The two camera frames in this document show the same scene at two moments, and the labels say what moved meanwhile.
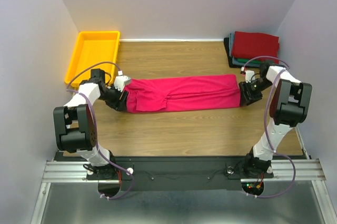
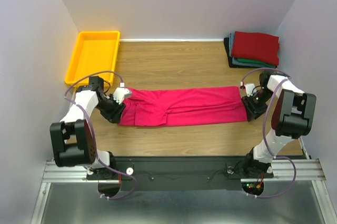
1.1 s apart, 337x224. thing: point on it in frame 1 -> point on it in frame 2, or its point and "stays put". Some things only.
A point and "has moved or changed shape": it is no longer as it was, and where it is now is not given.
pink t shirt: [146, 94] has moved or changed shape
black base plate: [207, 173] stays put
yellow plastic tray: [93, 50] stays put
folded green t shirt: [246, 60] stays put
